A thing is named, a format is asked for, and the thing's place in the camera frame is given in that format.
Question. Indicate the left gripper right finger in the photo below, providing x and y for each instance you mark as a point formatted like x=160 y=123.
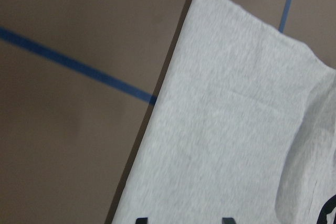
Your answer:
x=228 y=220

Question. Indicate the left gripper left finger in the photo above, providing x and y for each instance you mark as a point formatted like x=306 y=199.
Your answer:
x=142 y=220

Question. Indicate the grey t-shirt black trim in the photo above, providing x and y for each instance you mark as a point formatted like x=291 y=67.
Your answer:
x=243 y=127

